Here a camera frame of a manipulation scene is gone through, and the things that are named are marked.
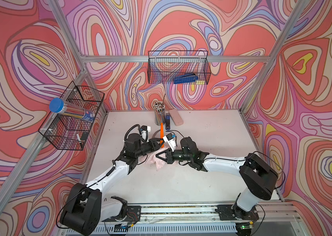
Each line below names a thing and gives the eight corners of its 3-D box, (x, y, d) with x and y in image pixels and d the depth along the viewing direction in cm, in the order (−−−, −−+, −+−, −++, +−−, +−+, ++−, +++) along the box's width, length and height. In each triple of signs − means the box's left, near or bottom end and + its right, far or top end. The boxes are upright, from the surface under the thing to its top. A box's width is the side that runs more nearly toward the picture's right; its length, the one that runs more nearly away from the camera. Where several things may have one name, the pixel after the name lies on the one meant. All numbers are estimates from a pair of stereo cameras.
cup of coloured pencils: (154, 125, 112) (152, 108, 98) (155, 118, 117) (153, 101, 103) (165, 125, 112) (165, 108, 98) (165, 118, 117) (165, 101, 103)
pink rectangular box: (174, 126, 111) (174, 124, 110) (168, 111, 121) (168, 110, 120) (183, 124, 112) (183, 122, 111) (176, 110, 123) (177, 108, 121)
